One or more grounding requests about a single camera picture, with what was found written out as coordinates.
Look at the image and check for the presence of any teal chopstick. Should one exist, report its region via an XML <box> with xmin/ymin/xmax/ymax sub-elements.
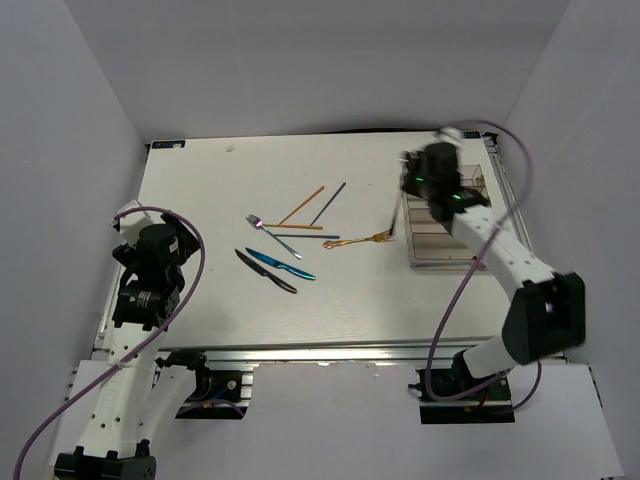
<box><xmin>275</xmin><ymin>234</ymin><xmax>341</xmax><ymax>240</ymax></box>

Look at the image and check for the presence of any dark blue chopstick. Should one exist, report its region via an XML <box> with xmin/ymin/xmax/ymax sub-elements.
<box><xmin>309</xmin><ymin>181</ymin><xmax>347</xmax><ymax>226</ymax></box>

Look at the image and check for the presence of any blue iridescent knife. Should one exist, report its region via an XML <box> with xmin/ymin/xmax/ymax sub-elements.
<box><xmin>245</xmin><ymin>247</ymin><xmax>316</xmax><ymax>281</ymax></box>

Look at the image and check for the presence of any blue label sticker left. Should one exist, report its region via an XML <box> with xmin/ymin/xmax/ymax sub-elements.
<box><xmin>150</xmin><ymin>140</ymin><xmax>186</xmax><ymax>149</ymax></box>

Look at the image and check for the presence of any clear compartment organizer tray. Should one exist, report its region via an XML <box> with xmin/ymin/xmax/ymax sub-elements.
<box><xmin>399</xmin><ymin>160</ymin><xmax>490</xmax><ymax>271</ymax></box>

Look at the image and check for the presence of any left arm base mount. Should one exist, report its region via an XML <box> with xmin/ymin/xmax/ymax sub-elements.
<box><xmin>155</xmin><ymin>349</ymin><xmax>247</xmax><ymax>420</ymax></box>

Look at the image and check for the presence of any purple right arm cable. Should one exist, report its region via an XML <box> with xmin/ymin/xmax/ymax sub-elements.
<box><xmin>424</xmin><ymin>119</ymin><xmax>544</xmax><ymax>414</ymax></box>

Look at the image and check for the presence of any orange chopstick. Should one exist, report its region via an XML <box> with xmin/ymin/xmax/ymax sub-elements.
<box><xmin>263</xmin><ymin>223</ymin><xmax>324</xmax><ymax>231</ymax></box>
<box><xmin>277</xmin><ymin>185</ymin><xmax>326</xmax><ymax>226</ymax></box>

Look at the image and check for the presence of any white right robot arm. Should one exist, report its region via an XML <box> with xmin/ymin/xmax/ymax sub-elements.
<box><xmin>400</xmin><ymin>141</ymin><xmax>586</xmax><ymax>399</ymax></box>

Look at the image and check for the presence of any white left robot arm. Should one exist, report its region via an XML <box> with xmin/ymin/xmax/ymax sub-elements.
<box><xmin>54</xmin><ymin>204</ymin><xmax>212</xmax><ymax>479</ymax></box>

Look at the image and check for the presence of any iridescent silver fork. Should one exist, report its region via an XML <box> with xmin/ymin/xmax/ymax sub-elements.
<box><xmin>246</xmin><ymin>214</ymin><xmax>302</xmax><ymax>260</ymax></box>

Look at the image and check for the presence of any gold fork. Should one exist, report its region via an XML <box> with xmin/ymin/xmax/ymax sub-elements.
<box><xmin>323</xmin><ymin>228</ymin><xmax>396</xmax><ymax>250</ymax></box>

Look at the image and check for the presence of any black knife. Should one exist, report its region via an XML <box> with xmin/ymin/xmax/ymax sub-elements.
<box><xmin>235</xmin><ymin>249</ymin><xmax>298</xmax><ymax>294</ymax></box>

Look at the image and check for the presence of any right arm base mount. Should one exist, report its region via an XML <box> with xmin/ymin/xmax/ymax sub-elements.
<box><xmin>407</xmin><ymin>367</ymin><xmax>516</xmax><ymax>426</ymax></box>

